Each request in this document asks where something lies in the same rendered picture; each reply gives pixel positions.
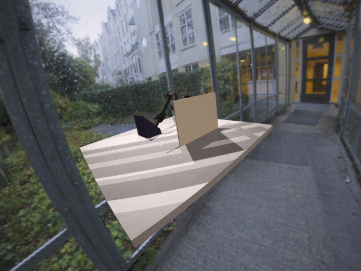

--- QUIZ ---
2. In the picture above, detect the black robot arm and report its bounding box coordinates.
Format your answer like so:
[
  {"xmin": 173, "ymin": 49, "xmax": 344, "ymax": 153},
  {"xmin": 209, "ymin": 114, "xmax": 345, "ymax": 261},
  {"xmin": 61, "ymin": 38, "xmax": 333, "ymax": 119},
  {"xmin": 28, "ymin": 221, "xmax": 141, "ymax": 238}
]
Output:
[{"xmin": 152, "ymin": 91, "xmax": 177, "ymax": 126}]

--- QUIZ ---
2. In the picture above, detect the beige wall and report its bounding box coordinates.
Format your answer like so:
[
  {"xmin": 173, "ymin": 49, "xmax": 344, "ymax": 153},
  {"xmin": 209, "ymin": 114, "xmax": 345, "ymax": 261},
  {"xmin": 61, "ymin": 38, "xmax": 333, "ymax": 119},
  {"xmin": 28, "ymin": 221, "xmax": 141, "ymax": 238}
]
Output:
[{"xmin": 173, "ymin": 92, "xmax": 218, "ymax": 147}]

